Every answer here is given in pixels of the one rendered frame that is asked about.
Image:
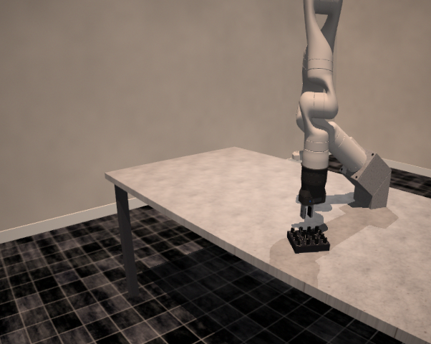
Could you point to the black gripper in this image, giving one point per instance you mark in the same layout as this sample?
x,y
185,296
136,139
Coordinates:
x,y
313,178

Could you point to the black knob box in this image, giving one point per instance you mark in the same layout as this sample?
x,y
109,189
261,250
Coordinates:
x,y
300,243

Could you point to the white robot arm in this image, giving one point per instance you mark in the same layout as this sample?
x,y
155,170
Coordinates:
x,y
314,105

